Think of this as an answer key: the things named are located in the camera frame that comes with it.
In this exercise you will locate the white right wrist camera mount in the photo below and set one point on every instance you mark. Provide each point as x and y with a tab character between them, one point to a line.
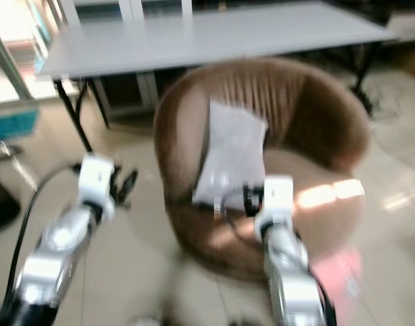
277	197

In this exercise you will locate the brown round sofa chair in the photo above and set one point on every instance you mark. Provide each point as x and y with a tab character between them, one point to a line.
329	122

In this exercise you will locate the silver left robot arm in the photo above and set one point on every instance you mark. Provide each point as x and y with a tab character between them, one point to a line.
51	255

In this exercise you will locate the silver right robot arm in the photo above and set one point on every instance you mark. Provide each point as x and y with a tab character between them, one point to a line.
292	278

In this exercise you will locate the white cabinet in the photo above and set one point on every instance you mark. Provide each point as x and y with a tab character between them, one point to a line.
129	95

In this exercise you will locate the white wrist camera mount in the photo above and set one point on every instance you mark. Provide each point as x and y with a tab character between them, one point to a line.
96	178
277	197

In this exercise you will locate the black table leg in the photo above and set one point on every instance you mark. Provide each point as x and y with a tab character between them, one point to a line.
365	71
75	119

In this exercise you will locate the grey table top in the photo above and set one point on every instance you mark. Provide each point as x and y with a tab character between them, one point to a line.
207	37

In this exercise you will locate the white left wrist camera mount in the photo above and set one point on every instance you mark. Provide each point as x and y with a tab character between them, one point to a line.
96	178

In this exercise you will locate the black chair base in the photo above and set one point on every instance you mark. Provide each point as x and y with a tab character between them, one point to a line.
2	204

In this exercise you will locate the white pillow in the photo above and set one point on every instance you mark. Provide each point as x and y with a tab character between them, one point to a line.
231	153

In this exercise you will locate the teal seat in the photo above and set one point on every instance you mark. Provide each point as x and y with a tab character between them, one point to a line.
3	124

